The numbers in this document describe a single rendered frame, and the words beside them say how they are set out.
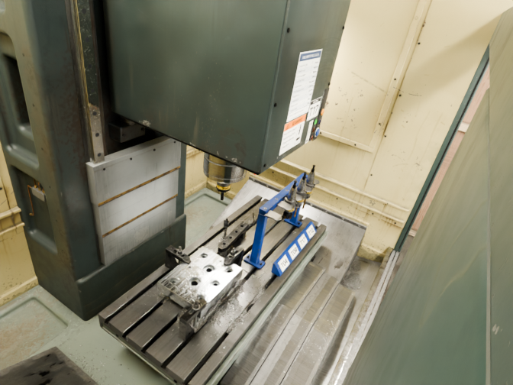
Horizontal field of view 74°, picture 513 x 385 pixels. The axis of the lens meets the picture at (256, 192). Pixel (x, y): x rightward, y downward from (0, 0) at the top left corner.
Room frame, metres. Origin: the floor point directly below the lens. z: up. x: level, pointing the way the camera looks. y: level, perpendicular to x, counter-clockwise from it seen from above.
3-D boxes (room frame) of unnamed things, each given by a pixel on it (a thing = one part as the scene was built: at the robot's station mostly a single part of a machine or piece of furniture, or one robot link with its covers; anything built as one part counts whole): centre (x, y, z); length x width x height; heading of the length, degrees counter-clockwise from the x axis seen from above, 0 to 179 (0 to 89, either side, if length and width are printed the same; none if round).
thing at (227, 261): (1.19, 0.06, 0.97); 0.13 x 0.03 x 0.15; 153
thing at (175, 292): (1.05, 0.17, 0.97); 0.29 x 0.23 x 0.05; 153
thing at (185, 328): (0.86, 0.16, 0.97); 0.13 x 0.03 x 0.15; 153
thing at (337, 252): (1.68, -0.17, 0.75); 0.89 x 0.70 x 0.26; 63
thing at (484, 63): (1.71, -0.92, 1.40); 0.04 x 0.04 x 1.20; 63
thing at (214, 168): (1.10, 0.13, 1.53); 0.16 x 0.16 x 0.12
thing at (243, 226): (1.39, 0.08, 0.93); 0.26 x 0.05 x 0.06; 158
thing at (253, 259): (1.28, -0.05, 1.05); 0.10 x 0.05 x 0.30; 63
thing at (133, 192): (1.30, 0.52, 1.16); 0.48 x 0.05 x 0.51; 153
